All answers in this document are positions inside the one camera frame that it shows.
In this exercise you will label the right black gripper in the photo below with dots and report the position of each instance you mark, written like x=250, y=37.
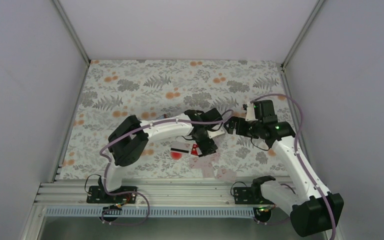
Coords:
x=232, y=120

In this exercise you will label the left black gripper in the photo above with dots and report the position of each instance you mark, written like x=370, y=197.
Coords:
x=202, y=147

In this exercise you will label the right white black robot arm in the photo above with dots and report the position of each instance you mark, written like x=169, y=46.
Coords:
x=312, y=208

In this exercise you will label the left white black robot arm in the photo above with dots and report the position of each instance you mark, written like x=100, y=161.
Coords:
x=128, y=141

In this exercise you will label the red card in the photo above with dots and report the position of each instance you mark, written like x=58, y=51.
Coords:
x=195, y=151

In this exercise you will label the white card black stripe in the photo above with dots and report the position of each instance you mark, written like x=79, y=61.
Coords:
x=180, y=147

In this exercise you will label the white pink card lowest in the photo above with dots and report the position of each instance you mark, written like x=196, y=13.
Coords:
x=226, y=175

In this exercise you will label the floral patterned table mat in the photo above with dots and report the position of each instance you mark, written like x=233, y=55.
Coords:
x=116, y=89

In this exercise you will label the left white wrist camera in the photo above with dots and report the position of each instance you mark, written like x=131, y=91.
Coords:
x=216, y=133

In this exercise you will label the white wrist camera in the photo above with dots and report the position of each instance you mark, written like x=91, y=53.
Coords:
x=250, y=111
x=216, y=133

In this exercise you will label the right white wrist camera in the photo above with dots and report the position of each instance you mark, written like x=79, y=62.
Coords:
x=250, y=111

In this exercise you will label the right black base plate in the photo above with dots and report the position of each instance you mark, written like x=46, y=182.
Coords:
x=249, y=196

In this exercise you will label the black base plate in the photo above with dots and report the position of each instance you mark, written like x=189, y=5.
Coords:
x=97, y=195
x=249, y=196

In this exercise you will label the blue slotted cable duct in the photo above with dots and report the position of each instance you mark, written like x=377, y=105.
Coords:
x=153, y=212

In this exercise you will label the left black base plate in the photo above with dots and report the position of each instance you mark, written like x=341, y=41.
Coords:
x=97, y=195

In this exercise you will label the aluminium rail frame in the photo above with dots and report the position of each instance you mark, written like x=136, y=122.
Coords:
x=160, y=192

